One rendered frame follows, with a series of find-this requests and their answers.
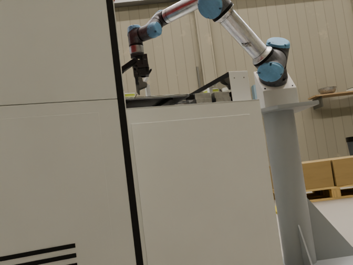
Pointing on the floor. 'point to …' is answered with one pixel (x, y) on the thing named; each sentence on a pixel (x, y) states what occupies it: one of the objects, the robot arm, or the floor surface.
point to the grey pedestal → (298, 196)
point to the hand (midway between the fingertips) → (137, 92)
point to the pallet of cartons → (327, 178)
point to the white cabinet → (204, 185)
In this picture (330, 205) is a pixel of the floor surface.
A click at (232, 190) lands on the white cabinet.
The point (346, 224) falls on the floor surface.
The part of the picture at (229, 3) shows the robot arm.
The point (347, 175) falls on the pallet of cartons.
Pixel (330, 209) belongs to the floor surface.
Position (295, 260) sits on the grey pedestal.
